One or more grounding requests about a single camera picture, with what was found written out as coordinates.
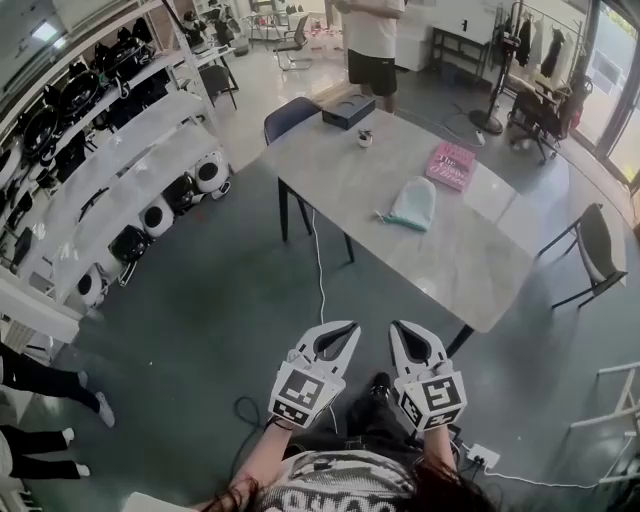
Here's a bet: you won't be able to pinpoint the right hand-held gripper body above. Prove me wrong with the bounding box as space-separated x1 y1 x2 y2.
393 362 468 432

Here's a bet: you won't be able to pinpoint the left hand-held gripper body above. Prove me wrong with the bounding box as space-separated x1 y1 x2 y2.
268 349 347 430

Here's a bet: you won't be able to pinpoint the mint green drawstring pouch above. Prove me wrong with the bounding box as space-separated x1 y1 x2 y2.
374 175 437 232

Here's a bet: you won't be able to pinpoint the person's right forearm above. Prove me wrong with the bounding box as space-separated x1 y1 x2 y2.
423 425 460 484

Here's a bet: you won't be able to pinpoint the person's left forearm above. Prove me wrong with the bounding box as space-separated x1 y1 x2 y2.
227 422 296 506

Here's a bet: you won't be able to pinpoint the person's black trousers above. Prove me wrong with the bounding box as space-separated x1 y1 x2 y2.
287 392 426 456

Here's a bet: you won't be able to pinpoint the person's patterned shirt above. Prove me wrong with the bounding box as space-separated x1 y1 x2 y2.
122 447 426 512

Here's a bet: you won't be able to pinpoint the pink book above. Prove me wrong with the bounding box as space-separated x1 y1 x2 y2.
425 140 477 192

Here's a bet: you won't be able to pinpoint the white round robot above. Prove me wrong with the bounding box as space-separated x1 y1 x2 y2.
139 197 175 239
193 149 232 201
77 264 109 309

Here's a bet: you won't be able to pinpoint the black round robot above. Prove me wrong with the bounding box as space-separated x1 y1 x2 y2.
108 224 151 264
162 172 201 216

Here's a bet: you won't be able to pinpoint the blue chair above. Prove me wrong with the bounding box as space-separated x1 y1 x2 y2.
263 96 321 146

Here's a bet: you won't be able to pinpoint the dark blue box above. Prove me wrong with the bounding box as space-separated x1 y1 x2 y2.
321 94 377 131

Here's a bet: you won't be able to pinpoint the black office chair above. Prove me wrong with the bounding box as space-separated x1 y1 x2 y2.
507 84 571 164

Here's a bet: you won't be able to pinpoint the black floor fan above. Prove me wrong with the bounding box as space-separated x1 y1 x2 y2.
468 0 524 136

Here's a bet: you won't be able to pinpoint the white shelf rack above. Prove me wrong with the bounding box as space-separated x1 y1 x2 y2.
0 0 236 346

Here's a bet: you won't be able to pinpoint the metal cantilever chair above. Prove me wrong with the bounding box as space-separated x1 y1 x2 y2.
273 14 314 71

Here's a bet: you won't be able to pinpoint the white desk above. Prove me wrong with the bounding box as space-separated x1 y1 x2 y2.
192 44 236 66

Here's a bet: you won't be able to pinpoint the clothes rack with garments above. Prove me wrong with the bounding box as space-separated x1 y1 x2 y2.
492 0 586 81

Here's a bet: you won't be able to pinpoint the pile of black equipment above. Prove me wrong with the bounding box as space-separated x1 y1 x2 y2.
0 19 171 201

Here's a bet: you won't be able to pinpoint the black floor cable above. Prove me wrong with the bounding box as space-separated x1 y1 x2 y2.
234 397 274 466

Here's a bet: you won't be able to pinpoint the white cable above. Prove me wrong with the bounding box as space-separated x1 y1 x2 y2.
310 207 329 326
487 434 636 491

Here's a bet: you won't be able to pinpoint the white metal frame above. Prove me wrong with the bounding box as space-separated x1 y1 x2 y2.
569 362 640 484

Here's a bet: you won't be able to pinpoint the grey chair with black frame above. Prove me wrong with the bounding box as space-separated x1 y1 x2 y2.
537 202 629 311

